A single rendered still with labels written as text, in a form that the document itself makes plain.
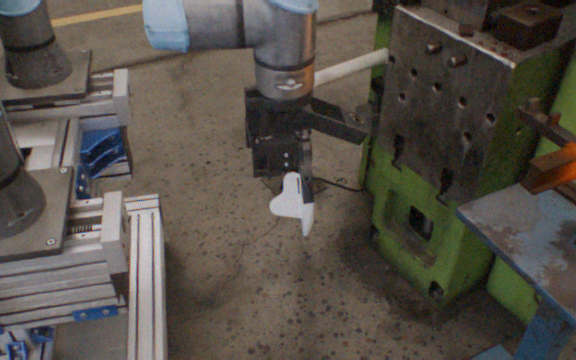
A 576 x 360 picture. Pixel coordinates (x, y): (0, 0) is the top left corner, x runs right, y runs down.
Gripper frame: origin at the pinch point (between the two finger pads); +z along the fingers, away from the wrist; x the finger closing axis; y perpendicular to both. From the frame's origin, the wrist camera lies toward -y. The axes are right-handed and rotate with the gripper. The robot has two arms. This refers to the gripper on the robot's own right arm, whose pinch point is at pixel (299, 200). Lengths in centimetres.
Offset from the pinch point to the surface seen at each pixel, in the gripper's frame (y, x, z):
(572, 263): -49, 6, 19
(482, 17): -54, -51, -2
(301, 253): -17, -70, 93
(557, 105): -74, -40, 18
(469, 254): -62, -39, 69
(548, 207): -52, -8, 19
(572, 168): -37.7, 8.1, -6.7
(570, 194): -58, -10, 18
